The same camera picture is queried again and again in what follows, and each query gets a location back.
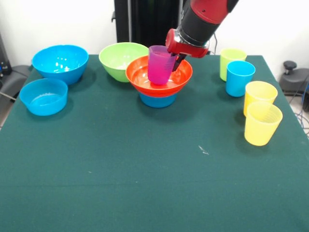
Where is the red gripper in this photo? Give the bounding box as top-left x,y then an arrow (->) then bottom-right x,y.
165,28 -> 210,73

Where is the orange bowl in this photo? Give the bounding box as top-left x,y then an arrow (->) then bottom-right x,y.
125,55 -> 194,98

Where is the purple cup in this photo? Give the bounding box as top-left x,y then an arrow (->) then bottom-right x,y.
147,45 -> 178,86

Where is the small blue bowl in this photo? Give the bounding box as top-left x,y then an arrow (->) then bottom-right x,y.
139,93 -> 178,108
19,78 -> 69,117

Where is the green cup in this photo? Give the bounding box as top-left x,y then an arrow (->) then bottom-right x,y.
219,48 -> 248,82

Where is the green bowl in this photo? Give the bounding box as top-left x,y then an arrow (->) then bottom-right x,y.
98,42 -> 150,83

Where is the blue cup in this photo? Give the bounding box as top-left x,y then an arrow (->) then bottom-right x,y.
225,60 -> 256,98

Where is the yellow cup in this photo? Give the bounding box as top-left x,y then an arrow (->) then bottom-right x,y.
244,101 -> 283,147
243,81 -> 279,117

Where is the dark green tablecloth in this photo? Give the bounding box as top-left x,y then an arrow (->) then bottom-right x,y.
0,54 -> 309,232

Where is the large blue bowl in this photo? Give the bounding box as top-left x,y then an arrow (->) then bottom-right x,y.
31,44 -> 89,86

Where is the black stand base with knob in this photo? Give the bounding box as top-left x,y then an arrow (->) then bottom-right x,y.
280,60 -> 309,97

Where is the black device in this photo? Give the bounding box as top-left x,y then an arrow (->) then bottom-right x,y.
0,33 -> 12,76

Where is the black wall cable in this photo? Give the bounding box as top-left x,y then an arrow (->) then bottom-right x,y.
210,33 -> 219,55

